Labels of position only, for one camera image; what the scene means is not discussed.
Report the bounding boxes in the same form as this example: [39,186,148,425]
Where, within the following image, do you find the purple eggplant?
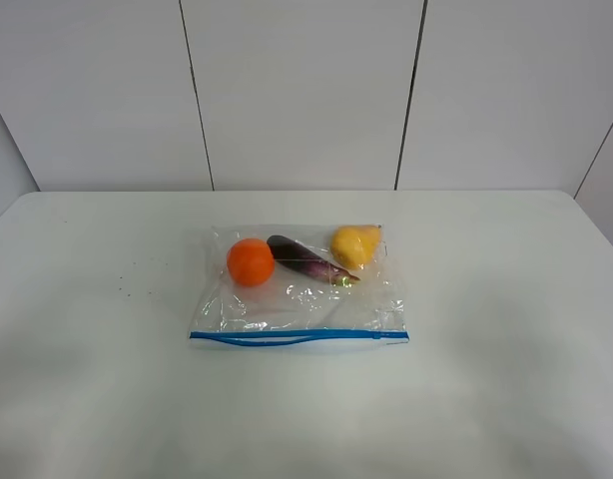
[267,235,360,287]

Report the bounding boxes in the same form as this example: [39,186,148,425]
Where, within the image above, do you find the orange fruit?
[227,238,275,287]

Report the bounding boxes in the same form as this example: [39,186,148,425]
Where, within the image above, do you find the yellow pear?
[329,225,381,270]

